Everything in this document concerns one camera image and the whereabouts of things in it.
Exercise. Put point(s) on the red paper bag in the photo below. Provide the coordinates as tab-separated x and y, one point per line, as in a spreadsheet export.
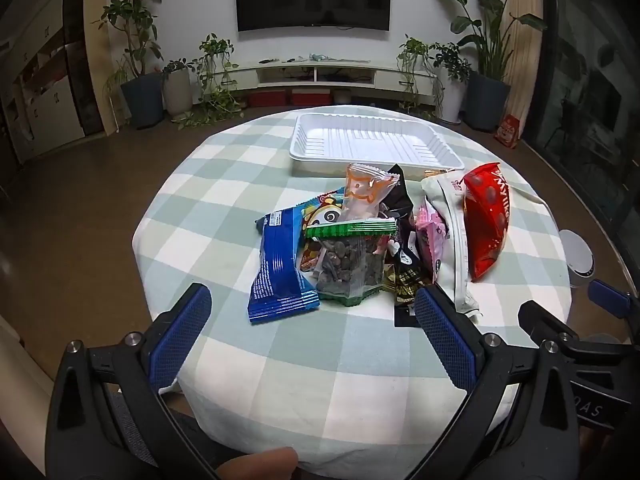
507	131

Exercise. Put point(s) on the white plastic tray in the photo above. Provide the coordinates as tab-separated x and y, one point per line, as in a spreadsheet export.
370	140

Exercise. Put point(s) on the white round appliance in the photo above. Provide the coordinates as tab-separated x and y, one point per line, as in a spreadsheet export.
577	260

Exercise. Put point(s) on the white snack packet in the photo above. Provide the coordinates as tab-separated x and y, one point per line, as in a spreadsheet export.
452	240

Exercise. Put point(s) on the grey plant pot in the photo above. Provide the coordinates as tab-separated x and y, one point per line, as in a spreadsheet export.
177	92

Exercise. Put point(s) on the light blue cartoon snack packet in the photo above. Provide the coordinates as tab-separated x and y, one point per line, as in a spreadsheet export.
327	212

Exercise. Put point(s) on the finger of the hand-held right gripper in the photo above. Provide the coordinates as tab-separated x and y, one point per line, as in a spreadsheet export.
607	296
545	321

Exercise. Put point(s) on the tall leafy houseplant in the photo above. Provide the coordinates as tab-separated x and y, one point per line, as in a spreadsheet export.
132	15

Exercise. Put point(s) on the person's leg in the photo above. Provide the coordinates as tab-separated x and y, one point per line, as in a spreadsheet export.
260	465

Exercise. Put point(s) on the large broad leaf houseplant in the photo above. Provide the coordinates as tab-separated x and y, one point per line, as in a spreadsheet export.
487	20

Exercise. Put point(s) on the black gold snack packet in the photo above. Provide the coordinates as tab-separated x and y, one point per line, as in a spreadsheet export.
405	280

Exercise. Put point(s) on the glossy black snack packet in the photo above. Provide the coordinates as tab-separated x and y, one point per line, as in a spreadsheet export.
397	200

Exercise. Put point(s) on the bushy small houseplant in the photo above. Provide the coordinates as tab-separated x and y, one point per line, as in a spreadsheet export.
452	60

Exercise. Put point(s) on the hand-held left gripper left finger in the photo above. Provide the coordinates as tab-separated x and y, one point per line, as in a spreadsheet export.
182	340

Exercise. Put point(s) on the white shelving cabinet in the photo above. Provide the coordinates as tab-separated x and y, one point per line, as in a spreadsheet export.
45	85

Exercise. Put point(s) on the beige curtain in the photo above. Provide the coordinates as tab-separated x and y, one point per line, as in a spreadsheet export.
525	60

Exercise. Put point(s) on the dark blue square plant pot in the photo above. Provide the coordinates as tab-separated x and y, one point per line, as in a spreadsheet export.
487	102

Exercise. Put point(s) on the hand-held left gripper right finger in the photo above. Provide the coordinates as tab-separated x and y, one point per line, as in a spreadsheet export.
445	345

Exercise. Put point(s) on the trailing vine houseplant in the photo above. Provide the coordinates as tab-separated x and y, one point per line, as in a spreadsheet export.
412	60
215	85

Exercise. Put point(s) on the white plant pot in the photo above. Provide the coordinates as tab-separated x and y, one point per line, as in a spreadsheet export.
454	100

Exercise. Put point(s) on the clear orange print snack packet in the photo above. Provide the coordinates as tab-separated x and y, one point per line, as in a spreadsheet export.
362	192

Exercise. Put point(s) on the red snack packet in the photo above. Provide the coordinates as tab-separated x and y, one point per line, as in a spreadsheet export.
485	225

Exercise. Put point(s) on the white television cabinet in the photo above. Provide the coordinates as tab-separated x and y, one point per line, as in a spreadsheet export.
350	72

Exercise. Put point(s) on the round table with checkered cloth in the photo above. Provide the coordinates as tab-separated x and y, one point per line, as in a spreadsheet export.
300	360

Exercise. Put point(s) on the pink snack packet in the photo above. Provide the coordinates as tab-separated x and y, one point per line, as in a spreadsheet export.
430	235

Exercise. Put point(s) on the red storage box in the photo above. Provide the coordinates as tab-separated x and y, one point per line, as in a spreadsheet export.
311	96
267	97

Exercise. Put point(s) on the clear green top snack bag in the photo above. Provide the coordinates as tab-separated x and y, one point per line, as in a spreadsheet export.
350	265

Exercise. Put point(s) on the dark blue round plant pot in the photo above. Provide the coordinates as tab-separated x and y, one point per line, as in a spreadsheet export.
142	100

